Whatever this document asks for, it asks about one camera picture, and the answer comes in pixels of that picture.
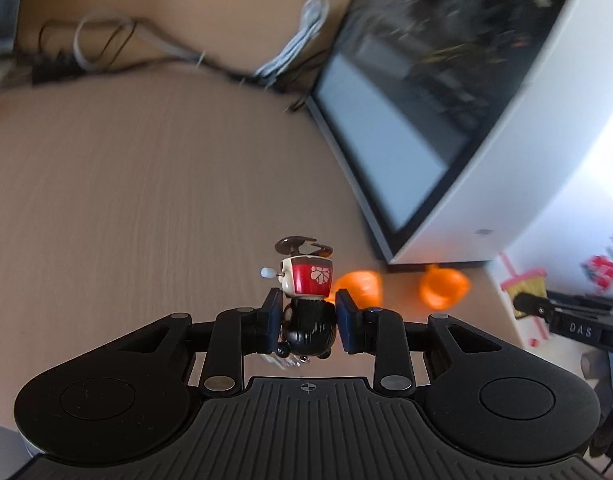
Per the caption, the black power cable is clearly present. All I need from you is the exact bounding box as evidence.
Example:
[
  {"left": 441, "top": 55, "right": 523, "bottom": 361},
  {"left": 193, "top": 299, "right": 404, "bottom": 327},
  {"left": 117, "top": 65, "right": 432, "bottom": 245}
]
[{"left": 36, "top": 17, "right": 309, "bottom": 113}]

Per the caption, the white bundled cable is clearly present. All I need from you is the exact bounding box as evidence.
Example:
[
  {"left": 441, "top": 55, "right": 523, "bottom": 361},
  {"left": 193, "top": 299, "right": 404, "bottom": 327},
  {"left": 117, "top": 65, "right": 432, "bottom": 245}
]
[{"left": 254, "top": 0, "right": 332, "bottom": 83}]

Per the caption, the white printed box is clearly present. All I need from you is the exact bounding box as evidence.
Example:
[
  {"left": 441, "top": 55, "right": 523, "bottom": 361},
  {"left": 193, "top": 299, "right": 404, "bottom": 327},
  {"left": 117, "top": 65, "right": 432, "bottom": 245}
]
[{"left": 486, "top": 220, "right": 613, "bottom": 356}]

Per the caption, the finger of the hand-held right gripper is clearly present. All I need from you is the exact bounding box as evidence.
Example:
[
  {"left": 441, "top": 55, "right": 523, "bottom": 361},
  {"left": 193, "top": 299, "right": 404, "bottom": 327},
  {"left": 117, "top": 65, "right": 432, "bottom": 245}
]
[{"left": 513, "top": 290, "right": 613, "bottom": 319}]

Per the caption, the wind-up doll toy red dress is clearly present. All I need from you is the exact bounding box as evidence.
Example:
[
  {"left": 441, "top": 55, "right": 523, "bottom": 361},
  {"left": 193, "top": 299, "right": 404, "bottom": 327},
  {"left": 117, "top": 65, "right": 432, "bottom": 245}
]
[{"left": 259, "top": 236, "right": 337, "bottom": 368}]

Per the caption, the person's right hand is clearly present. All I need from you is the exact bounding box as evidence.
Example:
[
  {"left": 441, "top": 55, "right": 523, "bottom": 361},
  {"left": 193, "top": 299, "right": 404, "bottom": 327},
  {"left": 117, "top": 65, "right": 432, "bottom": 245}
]
[{"left": 580, "top": 350, "right": 613, "bottom": 387}]

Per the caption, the white desk cabinet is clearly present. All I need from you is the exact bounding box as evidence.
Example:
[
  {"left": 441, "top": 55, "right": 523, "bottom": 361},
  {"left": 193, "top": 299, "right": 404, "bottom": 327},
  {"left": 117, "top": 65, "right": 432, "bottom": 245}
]
[{"left": 0, "top": 422, "right": 33, "bottom": 480}]

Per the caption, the black power adapter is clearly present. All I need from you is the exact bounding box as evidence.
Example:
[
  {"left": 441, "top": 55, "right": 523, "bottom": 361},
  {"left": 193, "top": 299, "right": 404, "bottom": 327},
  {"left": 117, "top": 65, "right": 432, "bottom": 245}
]
[{"left": 31, "top": 52, "right": 83, "bottom": 86}]

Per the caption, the orange plastic capsule half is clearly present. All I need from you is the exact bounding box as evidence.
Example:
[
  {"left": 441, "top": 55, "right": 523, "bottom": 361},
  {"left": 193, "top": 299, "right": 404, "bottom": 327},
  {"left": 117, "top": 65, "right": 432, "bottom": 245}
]
[
  {"left": 335, "top": 270, "right": 383, "bottom": 307},
  {"left": 419, "top": 263, "right": 471, "bottom": 310}
]

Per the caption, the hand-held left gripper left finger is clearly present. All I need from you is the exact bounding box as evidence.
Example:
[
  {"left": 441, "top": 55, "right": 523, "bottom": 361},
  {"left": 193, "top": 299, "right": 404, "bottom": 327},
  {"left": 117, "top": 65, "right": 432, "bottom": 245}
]
[{"left": 111, "top": 287, "right": 284, "bottom": 397}]

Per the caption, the grey looped cable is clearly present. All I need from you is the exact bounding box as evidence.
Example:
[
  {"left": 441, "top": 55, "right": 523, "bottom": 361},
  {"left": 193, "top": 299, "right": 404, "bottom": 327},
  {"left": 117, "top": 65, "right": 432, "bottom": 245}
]
[{"left": 73, "top": 12, "right": 208, "bottom": 72}]

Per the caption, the white computer case glass panel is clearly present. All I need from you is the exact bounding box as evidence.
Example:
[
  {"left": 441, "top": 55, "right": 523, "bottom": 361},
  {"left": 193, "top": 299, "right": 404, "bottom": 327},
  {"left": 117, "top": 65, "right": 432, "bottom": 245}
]
[{"left": 306, "top": 0, "right": 613, "bottom": 267}]

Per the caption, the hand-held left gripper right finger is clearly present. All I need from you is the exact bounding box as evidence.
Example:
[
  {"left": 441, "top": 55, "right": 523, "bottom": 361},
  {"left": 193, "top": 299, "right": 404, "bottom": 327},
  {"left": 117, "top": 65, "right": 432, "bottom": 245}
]
[{"left": 335, "top": 289, "right": 504, "bottom": 397}]

